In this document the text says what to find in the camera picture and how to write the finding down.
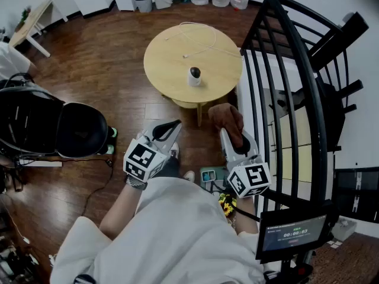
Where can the grey trash bin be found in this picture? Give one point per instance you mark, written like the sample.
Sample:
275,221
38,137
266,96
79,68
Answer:
144,3

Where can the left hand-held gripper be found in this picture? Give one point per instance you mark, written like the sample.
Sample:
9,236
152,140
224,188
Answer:
142,161

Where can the round wooden side table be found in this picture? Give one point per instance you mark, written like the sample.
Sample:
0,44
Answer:
177,69

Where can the yellow sunflower bunch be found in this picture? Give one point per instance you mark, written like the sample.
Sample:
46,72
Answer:
227,207

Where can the black office chair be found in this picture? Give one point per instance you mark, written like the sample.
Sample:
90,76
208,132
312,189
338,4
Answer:
80,129

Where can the black tablet display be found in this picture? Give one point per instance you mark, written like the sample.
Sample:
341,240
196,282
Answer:
291,232

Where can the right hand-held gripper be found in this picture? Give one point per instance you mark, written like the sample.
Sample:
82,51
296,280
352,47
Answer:
251,177

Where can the person's black trousers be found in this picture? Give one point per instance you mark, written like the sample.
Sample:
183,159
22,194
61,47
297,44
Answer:
170,167

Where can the black tablet stand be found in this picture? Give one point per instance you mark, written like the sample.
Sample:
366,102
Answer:
300,272

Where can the white power strip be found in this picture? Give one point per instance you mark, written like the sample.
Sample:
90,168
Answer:
41,163

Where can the person's right forearm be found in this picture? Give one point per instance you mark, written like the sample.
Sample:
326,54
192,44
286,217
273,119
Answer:
248,225

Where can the black metal stair railing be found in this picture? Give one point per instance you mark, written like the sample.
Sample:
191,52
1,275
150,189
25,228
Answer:
318,114

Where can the black equipment case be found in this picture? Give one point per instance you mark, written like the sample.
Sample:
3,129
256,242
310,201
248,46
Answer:
355,194

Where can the person's left forearm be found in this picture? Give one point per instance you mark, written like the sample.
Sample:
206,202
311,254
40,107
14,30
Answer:
118,211

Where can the small potted plant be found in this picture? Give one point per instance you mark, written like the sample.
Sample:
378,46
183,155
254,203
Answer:
23,18

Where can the wristwatch with metal band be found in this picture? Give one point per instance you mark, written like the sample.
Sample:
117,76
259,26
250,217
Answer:
136,183

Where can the green storage box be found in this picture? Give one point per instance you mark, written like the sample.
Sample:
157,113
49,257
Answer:
207,176

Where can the person's white shirt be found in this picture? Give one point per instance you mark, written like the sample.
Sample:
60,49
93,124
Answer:
163,232

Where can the white and black camera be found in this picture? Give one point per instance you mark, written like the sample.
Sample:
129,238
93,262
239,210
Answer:
194,78

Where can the brown cloth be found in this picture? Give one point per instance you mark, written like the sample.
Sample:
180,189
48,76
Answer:
225,117

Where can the grey cardboard box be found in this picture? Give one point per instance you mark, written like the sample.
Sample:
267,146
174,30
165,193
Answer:
343,228

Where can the white-legged wooden desk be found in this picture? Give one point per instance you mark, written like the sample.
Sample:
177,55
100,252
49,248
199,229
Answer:
32,19

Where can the white plastic bucket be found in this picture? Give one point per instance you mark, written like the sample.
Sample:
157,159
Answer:
163,1

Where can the person's white shoe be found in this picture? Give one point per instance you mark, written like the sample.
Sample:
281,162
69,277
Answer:
189,176
174,151

